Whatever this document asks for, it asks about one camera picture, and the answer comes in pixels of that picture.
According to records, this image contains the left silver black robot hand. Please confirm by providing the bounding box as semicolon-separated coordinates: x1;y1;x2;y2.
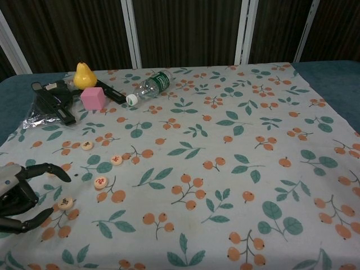
0;162;71;234

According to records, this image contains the black item in plastic bag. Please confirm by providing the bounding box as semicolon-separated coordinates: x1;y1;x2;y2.
22;79;75;130

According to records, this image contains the pink foam cube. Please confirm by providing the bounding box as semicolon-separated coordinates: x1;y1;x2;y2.
80;87;106;110

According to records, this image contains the yellow pear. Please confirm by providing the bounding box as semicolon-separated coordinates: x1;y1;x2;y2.
73;61;98;91

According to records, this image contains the clear plastic water bottle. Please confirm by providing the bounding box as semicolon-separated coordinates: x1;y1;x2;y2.
125;69;174;107

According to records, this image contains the floral print tablecloth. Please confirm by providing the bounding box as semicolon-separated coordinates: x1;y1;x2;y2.
0;62;360;270

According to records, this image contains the white partition post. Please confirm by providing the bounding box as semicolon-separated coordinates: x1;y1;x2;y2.
120;0;143;69
0;8;32;76
235;0;259;65
292;0;321;63

